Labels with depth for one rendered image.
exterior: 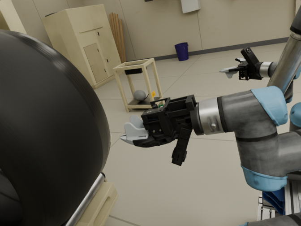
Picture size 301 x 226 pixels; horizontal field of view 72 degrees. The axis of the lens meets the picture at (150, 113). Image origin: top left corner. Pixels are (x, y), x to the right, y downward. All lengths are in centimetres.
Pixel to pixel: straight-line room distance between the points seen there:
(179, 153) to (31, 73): 38
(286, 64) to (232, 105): 55
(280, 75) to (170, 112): 61
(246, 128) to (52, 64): 46
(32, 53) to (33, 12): 664
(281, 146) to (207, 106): 15
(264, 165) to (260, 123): 8
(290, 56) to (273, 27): 540
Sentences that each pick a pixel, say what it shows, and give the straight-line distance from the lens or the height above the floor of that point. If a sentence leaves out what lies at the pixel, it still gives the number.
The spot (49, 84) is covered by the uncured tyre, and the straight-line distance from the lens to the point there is 53.
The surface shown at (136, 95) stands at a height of 27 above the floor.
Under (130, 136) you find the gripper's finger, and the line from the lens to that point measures 51.
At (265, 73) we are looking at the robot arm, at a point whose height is 104.
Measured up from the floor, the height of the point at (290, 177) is 64.
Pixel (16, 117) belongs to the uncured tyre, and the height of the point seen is 130.
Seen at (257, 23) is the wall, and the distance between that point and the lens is 630.
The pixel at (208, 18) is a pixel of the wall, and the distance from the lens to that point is 645.
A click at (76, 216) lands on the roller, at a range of 78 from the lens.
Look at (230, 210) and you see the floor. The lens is 179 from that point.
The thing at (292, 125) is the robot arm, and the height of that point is 88.
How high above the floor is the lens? 141
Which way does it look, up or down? 25 degrees down
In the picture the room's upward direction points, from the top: 15 degrees counter-clockwise
